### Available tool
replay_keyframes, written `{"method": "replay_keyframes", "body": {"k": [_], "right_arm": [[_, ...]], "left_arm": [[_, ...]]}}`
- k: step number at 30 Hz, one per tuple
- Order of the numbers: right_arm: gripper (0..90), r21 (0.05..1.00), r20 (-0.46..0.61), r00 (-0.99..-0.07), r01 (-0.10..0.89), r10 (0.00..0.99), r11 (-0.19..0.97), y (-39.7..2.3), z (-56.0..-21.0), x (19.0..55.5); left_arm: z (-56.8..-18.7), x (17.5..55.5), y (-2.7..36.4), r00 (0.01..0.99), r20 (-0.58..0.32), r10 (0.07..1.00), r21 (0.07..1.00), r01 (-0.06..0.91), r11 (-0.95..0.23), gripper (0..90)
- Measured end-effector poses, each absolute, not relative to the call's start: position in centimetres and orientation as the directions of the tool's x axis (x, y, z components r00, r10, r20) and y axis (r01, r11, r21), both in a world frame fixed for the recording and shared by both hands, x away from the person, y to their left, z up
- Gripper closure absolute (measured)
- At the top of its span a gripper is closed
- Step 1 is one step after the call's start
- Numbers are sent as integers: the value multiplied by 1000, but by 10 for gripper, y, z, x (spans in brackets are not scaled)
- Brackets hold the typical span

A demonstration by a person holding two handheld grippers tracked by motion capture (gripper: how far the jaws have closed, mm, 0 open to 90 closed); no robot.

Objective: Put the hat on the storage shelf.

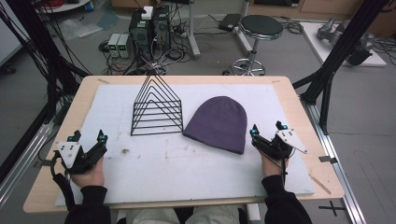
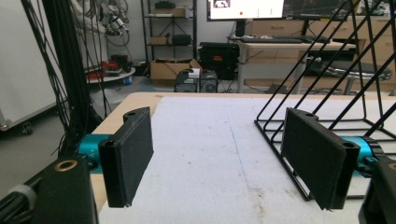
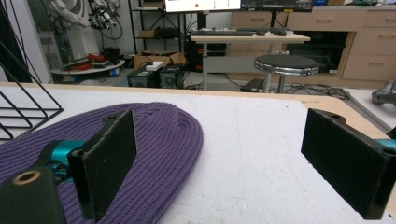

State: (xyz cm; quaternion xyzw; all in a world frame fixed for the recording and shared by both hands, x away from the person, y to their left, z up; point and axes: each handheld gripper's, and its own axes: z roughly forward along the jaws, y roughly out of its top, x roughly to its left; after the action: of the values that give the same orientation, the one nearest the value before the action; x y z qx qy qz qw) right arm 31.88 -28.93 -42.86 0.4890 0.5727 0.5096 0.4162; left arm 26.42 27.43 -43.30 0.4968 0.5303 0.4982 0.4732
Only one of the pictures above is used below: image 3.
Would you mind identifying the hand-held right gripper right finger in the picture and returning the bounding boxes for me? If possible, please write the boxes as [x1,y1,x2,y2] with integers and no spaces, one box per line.
[300,107,396,220]

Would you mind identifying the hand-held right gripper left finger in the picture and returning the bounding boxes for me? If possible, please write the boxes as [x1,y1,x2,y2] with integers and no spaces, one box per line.
[66,109,138,223]

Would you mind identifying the purple knitted hat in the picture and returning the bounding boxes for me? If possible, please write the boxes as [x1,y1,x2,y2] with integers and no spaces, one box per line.
[0,102,205,224]

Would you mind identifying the grey metal clamp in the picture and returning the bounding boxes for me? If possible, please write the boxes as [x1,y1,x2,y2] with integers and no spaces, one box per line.
[371,79,396,106]

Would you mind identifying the round white platform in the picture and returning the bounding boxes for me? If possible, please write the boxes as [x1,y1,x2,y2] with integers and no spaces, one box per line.
[50,52,126,77]

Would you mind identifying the white foam mat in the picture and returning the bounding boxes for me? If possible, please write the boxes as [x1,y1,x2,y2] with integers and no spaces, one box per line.
[0,85,393,224]

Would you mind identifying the black computer tower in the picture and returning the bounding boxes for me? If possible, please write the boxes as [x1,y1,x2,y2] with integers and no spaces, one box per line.
[126,64,185,90]

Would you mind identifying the round black stool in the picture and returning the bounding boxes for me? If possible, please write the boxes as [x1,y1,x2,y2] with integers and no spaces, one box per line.
[253,54,320,94]

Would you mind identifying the brown cardboard box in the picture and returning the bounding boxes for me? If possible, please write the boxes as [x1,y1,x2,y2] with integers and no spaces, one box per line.
[133,50,188,71]

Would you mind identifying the wooden drawer cabinet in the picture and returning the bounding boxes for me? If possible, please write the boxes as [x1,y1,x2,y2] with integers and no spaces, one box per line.
[231,5,396,89]

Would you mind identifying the black metal shelf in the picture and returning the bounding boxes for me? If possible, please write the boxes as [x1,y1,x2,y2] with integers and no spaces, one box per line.
[128,0,187,54]

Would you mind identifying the light wooden desk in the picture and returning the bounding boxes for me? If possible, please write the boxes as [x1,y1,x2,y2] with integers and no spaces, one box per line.
[190,33,312,91]

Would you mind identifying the dark computer monitor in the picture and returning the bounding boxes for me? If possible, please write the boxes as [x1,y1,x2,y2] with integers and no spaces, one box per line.
[240,0,314,13]

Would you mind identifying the black keyboard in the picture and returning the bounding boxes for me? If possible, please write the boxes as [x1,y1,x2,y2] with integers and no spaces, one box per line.
[190,29,255,37]

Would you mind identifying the white computer monitor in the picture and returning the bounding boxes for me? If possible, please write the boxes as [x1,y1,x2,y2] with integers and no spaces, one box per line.
[163,0,242,13]

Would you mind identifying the black floor cables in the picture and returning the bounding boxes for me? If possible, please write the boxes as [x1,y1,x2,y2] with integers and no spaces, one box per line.
[284,82,351,101]

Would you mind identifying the black wire rack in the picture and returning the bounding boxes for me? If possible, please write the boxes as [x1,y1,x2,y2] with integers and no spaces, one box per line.
[0,40,64,141]

